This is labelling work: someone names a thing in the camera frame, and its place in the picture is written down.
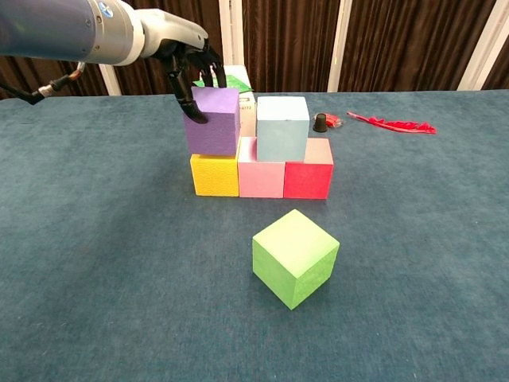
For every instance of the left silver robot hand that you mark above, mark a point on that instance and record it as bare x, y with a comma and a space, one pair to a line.
171, 30

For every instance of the purple foam cube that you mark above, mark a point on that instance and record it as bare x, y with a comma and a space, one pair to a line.
214, 131

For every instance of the light blue foam cube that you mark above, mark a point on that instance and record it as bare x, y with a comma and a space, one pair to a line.
282, 131

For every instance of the yellow foam cube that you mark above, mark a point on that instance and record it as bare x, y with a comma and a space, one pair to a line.
216, 179

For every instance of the pink foam cube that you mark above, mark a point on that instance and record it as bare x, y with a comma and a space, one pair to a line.
260, 181

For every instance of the red foam cube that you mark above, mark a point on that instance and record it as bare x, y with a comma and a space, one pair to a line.
308, 181

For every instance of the green foam cube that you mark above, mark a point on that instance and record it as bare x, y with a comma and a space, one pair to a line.
294, 258

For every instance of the green sachet packet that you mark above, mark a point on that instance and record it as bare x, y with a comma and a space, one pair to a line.
238, 81

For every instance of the white cardboard box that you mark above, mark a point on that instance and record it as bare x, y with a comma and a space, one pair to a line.
247, 119

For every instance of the small black cap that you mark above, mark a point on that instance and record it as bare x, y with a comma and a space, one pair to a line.
319, 122

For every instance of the red candy wrapper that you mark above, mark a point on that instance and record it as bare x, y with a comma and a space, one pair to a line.
335, 120

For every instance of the red feather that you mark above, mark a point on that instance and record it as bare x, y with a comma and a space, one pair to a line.
397, 125

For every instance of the teal felt table cover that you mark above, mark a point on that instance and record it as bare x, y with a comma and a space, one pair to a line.
199, 338

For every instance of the white metal frame post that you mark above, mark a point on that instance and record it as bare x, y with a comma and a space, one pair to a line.
479, 51
230, 24
111, 79
340, 44

